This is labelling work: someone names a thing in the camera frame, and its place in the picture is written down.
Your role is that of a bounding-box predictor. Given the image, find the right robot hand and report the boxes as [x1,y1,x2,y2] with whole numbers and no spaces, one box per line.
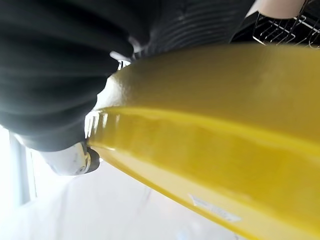
[0,0,256,177]

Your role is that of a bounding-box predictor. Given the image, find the yellow plate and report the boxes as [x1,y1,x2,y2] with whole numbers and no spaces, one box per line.
[89,43,320,240]

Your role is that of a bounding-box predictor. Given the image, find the white dish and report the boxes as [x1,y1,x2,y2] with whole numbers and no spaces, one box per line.
[257,0,309,20]

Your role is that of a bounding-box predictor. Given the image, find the dishwasher wire rack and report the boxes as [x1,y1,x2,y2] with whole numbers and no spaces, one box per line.
[231,0,320,50]

